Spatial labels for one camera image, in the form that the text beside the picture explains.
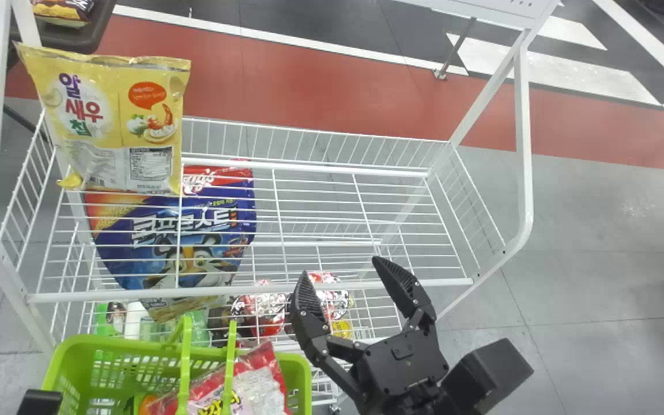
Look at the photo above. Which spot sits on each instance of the green bottle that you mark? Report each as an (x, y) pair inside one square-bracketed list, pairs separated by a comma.
[(104, 323)]

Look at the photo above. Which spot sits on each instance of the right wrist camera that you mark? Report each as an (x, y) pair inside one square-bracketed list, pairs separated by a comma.
[(485, 374)]

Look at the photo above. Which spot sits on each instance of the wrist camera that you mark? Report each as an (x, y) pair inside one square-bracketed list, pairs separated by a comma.
[(38, 403), (485, 374)]

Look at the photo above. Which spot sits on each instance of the yellow and black snack packet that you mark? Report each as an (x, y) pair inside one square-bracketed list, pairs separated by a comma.
[(61, 8)]

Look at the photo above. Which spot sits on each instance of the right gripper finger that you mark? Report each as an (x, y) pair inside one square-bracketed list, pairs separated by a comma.
[(404, 285), (309, 311)]

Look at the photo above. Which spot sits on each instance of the white bottle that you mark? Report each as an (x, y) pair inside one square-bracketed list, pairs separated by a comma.
[(135, 320)]

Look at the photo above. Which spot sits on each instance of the red noodle cup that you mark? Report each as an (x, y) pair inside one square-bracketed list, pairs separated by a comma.
[(336, 300), (260, 314)]

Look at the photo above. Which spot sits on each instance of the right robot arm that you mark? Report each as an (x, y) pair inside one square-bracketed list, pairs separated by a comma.
[(421, 403)]

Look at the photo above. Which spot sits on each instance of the red snack packet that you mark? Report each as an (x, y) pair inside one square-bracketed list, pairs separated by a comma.
[(251, 380)]

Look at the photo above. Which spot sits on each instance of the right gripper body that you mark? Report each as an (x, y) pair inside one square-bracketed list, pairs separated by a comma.
[(404, 363)]

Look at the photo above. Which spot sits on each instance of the blue cereal bag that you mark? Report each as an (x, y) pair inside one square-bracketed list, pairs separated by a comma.
[(193, 225)]

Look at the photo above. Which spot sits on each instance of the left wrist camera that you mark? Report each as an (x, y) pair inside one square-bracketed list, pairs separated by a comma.
[(38, 403)]

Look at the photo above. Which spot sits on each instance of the green basket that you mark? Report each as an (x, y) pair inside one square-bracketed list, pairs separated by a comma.
[(113, 357)]

